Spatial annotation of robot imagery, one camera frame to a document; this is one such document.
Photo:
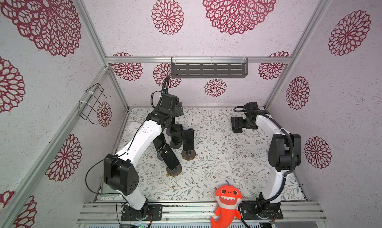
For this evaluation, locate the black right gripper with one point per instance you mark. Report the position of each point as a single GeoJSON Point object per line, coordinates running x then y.
{"type": "Point", "coordinates": [238, 124]}

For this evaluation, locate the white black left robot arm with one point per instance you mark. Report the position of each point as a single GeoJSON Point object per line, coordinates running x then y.
{"type": "Point", "coordinates": [119, 170]}

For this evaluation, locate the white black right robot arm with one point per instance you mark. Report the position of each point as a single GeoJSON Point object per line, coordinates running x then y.
{"type": "Point", "coordinates": [284, 153]}

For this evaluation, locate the middle round stand base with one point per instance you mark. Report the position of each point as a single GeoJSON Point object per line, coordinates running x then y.
{"type": "Point", "coordinates": [188, 155]}

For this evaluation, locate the round stand base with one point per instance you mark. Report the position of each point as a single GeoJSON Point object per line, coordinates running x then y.
{"type": "Point", "coordinates": [175, 172]}
{"type": "Point", "coordinates": [188, 155]}

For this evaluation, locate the front round stand base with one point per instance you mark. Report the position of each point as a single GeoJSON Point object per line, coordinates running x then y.
{"type": "Point", "coordinates": [175, 172]}

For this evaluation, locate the red shark plush toy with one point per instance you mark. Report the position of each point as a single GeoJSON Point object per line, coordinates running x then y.
{"type": "Point", "coordinates": [228, 198]}

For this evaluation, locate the grey wall shelf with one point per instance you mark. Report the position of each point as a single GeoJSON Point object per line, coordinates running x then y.
{"type": "Point", "coordinates": [209, 68]}

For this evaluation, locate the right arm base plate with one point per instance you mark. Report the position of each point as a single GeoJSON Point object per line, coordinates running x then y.
{"type": "Point", "coordinates": [263, 211]}

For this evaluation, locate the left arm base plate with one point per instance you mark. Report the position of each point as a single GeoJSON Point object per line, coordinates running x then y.
{"type": "Point", "coordinates": [150, 212]}

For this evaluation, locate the black wire wall rack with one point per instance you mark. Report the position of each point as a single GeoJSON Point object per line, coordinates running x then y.
{"type": "Point", "coordinates": [95, 109]}

